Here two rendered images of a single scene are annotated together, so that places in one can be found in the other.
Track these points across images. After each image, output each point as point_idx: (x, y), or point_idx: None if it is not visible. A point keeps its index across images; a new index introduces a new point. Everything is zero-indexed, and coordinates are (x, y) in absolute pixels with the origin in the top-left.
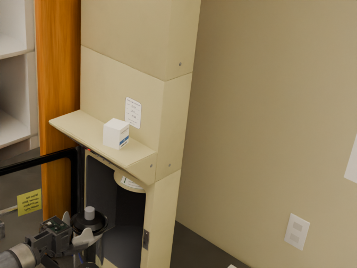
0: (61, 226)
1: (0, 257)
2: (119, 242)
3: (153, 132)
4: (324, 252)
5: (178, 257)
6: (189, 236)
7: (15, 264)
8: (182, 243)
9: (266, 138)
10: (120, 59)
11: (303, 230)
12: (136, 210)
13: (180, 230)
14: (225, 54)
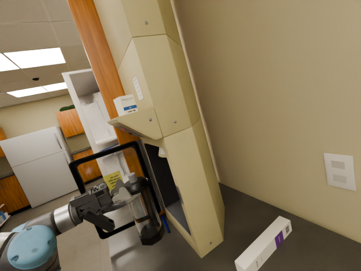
0: (101, 187)
1: (41, 216)
2: None
3: (146, 91)
4: None
5: (235, 214)
6: (244, 198)
7: (49, 221)
8: (238, 203)
9: (272, 94)
10: (122, 55)
11: (347, 166)
12: None
13: (237, 194)
14: (221, 54)
